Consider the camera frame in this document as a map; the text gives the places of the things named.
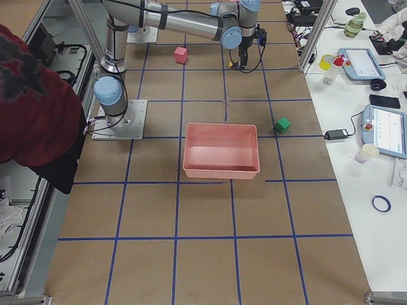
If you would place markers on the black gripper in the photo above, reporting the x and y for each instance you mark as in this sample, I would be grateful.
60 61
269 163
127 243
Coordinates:
244 44

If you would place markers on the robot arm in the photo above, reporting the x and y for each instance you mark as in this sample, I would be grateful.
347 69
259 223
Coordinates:
232 23

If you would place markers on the pink cube centre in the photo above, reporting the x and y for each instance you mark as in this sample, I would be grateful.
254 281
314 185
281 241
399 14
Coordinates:
181 55

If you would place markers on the green cube near bin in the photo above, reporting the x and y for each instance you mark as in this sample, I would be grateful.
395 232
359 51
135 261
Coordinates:
282 125

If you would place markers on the yellow tape roll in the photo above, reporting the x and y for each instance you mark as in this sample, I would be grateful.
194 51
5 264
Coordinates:
326 61

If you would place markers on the pink plastic bin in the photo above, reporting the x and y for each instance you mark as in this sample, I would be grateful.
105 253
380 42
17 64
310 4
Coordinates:
221 151

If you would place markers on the upper teach pendant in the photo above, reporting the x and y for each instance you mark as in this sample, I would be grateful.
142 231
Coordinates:
363 65

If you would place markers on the teach pendant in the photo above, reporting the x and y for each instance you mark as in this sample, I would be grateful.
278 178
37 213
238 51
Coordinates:
363 65
385 128

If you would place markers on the green bottle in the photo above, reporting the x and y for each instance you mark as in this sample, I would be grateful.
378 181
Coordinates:
355 25

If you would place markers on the black power brick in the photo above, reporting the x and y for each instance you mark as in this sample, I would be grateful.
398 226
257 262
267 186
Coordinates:
336 134

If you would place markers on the black smartphone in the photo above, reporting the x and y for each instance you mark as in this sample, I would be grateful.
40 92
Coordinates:
384 101

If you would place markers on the paper cup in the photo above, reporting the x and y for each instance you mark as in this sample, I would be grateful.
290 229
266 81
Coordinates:
366 153

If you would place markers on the lower teach pendant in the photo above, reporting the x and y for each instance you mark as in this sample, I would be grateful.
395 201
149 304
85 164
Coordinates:
385 128

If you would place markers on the person in red shirt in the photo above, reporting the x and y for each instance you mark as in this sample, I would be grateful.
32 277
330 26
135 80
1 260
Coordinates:
42 119

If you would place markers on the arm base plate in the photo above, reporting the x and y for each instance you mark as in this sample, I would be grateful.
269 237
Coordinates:
130 127
141 35

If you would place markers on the aluminium frame post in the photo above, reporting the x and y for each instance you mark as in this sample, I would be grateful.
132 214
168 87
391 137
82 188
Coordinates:
319 25

